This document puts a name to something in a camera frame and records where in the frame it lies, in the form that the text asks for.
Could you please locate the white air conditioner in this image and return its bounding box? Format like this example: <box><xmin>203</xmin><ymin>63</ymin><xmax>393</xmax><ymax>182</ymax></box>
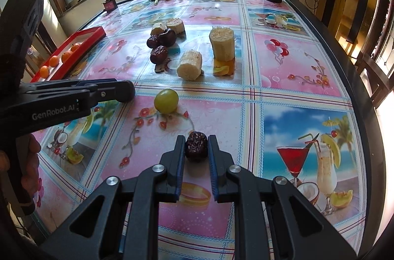
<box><xmin>41</xmin><ymin>0</ymin><xmax>67</xmax><ymax>47</ymax></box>

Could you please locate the wooden stool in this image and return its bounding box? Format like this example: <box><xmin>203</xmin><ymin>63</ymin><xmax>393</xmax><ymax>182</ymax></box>
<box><xmin>355</xmin><ymin>51</ymin><xmax>393</xmax><ymax>108</ymax></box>

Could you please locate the red date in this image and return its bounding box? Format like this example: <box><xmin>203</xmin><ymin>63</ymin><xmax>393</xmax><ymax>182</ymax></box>
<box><xmin>146</xmin><ymin>35</ymin><xmax>160</xmax><ymax>49</ymax></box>
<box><xmin>185</xmin><ymin>131</ymin><xmax>208</xmax><ymax>163</ymax></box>
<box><xmin>150</xmin><ymin>46</ymin><xmax>168</xmax><ymax>65</ymax></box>

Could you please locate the red shallow tray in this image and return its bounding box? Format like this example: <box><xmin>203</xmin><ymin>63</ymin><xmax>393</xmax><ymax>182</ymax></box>
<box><xmin>31</xmin><ymin>26</ymin><xmax>106</xmax><ymax>83</ymax></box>

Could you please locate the green grape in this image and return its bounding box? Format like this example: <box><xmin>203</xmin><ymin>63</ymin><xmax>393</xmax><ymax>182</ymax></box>
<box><xmin>154</xmin><ymin>89</ymin><xmax>179</xmax><ymax>114</ymax></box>

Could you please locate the left hand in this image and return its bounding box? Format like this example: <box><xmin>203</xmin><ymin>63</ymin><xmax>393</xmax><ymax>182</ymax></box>
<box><xmin>0</xmin><ymin>134</ymin><xmax>42</xmax><ymax>198</ymax></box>

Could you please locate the small orange tangerine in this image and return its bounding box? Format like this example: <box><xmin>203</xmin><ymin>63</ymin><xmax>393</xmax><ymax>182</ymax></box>
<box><xmin>70</xmin><ymin>43</ymin><xmax>81</xmax><ymax>52</ymax></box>

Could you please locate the red perfume bottle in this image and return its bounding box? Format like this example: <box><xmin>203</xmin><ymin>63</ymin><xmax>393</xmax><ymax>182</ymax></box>
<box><xmin>103</xmin><ymin>0</ymin><xmax>117</xmax><ymax>13</ymax></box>

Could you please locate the floral plastic tablecloth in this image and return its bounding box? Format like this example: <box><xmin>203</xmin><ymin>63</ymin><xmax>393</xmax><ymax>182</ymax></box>
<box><xmin>35</xmin><ymin>0</ymin><xmax>367</xmax><ymax>251</ymax></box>

